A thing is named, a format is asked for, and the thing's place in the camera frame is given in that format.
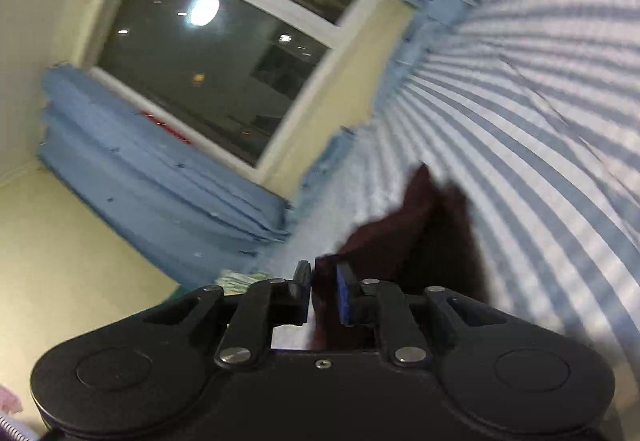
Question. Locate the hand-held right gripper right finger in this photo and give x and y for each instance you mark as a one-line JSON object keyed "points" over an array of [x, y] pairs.
{"points": [[345, 293]]}

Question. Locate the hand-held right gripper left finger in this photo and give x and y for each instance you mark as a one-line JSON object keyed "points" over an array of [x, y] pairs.
{"points": [[301, 283]]}

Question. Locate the maroon printed t-shirt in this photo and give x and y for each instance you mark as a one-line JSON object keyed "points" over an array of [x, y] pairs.
{"points": [[425, 241]]}

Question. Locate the blue checked bed sheet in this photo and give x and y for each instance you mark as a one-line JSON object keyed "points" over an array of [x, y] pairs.
{"points": [[525, 121]]}

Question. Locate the white frame window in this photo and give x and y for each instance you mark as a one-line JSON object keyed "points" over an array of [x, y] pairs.
{"points": [[215, 46]]}

